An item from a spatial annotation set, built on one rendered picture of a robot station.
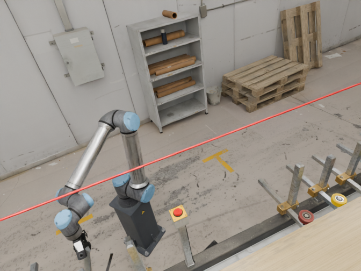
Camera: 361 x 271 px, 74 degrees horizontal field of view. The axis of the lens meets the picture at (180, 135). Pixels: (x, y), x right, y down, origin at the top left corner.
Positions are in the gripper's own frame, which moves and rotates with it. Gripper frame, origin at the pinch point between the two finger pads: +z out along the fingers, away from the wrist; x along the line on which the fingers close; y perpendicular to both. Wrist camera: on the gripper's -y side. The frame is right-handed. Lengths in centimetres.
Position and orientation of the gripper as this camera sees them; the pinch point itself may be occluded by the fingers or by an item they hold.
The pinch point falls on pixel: (87, 254)
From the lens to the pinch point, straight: 172.1
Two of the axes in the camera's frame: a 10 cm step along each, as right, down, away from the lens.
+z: 1.2, 7.8, 6.1
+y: -3.8, -5.3, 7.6
